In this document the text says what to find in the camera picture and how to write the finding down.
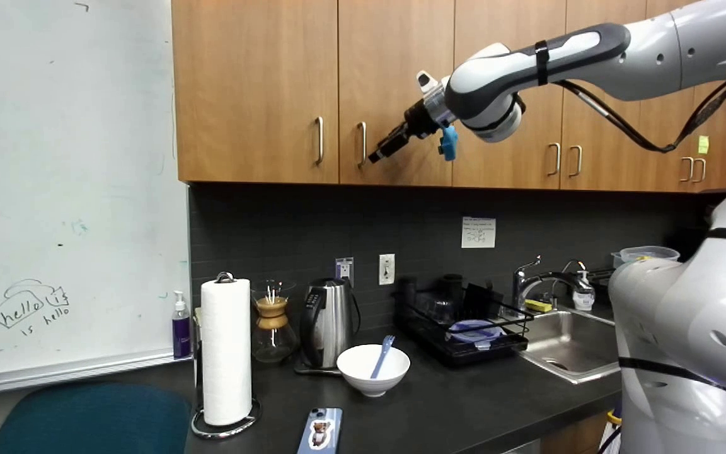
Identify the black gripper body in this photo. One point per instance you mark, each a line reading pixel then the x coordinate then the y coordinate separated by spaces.
pixel 417 124

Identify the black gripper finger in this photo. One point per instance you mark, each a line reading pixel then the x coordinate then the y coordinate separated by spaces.
pixel 374 158

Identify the wooden cupboard door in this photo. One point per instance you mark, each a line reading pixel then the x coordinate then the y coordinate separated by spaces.
pixel 383 44
pixel 254 88

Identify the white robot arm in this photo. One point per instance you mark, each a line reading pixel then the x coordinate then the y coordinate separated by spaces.
pixel 668 315

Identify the blue spoon in bowl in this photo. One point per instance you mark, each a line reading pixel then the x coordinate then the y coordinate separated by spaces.
pixel 385 343

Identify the stainless steel electric kettle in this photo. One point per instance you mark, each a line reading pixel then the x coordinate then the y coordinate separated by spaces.
pixel 327 322

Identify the black dish rack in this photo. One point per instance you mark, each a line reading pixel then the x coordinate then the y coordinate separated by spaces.
pixel 426 310

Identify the chrome faucet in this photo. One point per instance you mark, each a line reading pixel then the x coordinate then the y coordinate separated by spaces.
pixel 569 282

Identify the white ceramic bowl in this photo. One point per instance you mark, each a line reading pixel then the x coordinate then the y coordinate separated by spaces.
pixel 355 366

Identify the blue white plate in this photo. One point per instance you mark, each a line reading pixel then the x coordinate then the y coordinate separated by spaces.
pixel 476 334

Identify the white paper towel roll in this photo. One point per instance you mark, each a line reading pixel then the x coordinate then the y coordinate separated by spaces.
pixel 224 358

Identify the glass coffee carafe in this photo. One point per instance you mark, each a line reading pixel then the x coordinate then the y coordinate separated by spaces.
pixel 272 334

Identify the purple soap bottle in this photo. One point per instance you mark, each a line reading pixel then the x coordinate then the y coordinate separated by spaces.
pixel 179 327

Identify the plastic container with food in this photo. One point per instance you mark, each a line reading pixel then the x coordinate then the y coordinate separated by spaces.
pixel 640 252

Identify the blue phone on counter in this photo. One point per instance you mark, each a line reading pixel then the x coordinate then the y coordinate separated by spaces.
pixel 321 431

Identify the steel sink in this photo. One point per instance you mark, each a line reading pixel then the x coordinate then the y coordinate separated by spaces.
pixel 572 346

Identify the white whiteboard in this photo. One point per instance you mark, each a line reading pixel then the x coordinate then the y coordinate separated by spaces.
pixel 93 242

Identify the blue chair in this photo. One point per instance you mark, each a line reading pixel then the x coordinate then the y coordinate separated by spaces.
pixel 97 419

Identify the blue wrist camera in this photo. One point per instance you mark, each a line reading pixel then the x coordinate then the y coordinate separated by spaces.
pixel 448 142

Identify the white wall outlet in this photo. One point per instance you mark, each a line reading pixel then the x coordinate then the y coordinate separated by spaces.
pixel 385 269

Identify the grey light switch plate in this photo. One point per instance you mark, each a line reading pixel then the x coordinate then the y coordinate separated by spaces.
pixel 476 233

